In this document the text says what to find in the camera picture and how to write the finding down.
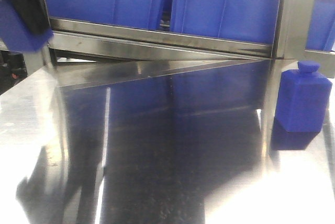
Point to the stainless steel shelf rack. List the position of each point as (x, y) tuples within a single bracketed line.
[(105, 41)]

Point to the blue bin centre right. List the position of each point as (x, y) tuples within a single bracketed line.
[(238, 20)]

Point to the blue bottle part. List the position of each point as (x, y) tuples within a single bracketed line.
[(303, 97), (15, 34)]

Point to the blue bin far right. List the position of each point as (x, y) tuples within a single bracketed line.
[(321, 29)]

